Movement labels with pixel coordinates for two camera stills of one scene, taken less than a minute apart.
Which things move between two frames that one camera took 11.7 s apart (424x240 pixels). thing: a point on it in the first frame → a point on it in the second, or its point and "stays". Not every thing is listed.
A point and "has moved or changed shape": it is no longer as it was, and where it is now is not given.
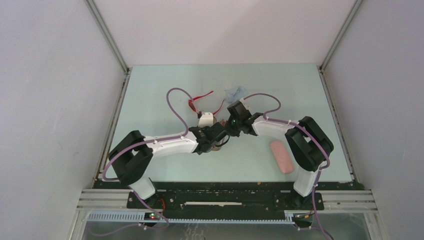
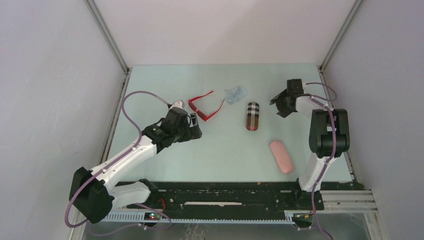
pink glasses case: x=282 y=157 stays
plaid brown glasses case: x=217 y=148 has moved or changed shape
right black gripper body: x=233 y=126 → x=280 y=101
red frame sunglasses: x=193 y=106 stays
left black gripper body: x=203 y=128 → x=186 y=133
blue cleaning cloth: x=232 y=95 stays
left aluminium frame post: x=97 y=15 stays
